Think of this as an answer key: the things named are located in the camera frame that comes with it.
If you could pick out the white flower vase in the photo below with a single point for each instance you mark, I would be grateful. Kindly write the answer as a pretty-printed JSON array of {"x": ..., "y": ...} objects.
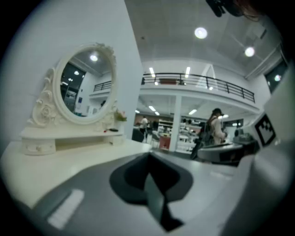
[{"x": 118, "y": 126}]

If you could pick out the oval mirror with ornate frame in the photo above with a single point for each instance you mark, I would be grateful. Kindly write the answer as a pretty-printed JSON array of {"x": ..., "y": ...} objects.
[{"x": 87, "y": 87}]

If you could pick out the white shelving unit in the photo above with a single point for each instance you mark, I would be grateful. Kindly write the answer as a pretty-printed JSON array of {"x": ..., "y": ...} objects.
[{"x": 187, "y": 136}]

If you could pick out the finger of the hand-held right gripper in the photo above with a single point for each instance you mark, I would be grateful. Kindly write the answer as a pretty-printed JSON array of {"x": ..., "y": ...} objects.
[{"x": 216, "y": 152}]

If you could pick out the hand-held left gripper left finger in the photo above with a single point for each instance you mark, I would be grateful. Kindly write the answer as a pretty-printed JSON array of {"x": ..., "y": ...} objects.
[{"x": 87, "y": 202}]

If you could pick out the black chair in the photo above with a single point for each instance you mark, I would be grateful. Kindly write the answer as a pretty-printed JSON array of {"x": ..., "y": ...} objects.
[{"x": 138, "y": 136}]

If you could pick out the pink flower bouquet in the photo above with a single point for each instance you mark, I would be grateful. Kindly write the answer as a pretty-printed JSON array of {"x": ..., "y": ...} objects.
[{"x": 120, "y": 116}]

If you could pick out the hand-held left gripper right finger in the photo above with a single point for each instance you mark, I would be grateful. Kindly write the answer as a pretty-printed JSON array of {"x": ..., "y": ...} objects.
[{"x": 207, "y": 196}]

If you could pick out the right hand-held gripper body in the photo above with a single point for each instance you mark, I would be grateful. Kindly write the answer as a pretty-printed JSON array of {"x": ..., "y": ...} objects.
[{"x": 272, "y": 184}]

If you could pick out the black balcony railing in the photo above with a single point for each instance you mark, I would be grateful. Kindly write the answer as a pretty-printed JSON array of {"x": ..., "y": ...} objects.
[{"x": 207, "y": 80}]

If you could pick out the round ceiling light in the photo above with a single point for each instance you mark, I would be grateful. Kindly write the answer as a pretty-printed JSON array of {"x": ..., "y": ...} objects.
[
  {"x": 201, "y": 32},
  {"x": 249, "y": 51}
]

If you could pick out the black head-worn camera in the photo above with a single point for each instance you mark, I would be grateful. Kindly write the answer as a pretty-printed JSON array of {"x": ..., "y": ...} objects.
[{"x": 217, "y": 8}]

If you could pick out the black compact case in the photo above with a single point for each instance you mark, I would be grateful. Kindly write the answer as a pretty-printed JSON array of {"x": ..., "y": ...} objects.
[{"x": 113, "y": 130}]

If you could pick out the white pillar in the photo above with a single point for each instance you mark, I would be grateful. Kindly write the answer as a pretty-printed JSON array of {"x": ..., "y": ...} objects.
[{"x": 177, "y": 122}]

